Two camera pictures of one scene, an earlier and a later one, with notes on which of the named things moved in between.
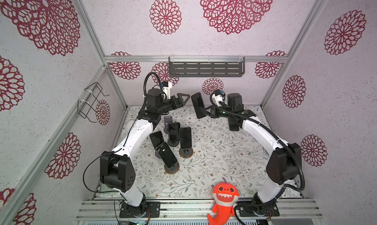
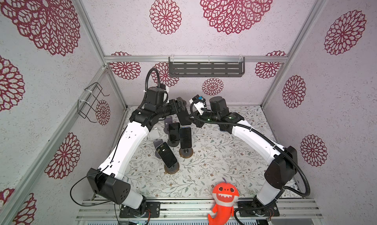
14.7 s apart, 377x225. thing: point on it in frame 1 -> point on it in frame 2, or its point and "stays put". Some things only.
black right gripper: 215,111 -> 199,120
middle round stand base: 186,153 stays put
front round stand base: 173,169 stays put
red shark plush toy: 225,195 stays put
